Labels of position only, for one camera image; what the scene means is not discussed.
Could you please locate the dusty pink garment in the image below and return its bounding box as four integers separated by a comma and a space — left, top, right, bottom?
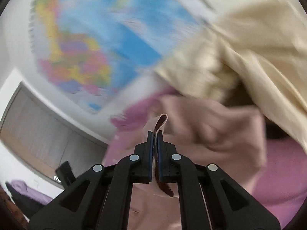
103, 94, 268, 230

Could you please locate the colourful wall map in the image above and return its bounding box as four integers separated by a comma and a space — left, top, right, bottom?
26, 0, 216, 115

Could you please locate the pink floral bedsheet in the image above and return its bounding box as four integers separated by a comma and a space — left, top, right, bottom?
103, 87, 307, 230

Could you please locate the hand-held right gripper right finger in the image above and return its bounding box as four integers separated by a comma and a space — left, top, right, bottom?
156, 131, 281, 230

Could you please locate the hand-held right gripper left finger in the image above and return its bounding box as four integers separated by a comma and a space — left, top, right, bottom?
28, 131, 154, 230

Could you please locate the cream garment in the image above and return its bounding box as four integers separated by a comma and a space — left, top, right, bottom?
153, 0, 307, 154

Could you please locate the purple cloth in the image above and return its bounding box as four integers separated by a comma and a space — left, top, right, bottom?
11, 179, 54, 204

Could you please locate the grey wood grain wardrobe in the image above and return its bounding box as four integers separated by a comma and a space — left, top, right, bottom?
0, 81, 109, 190

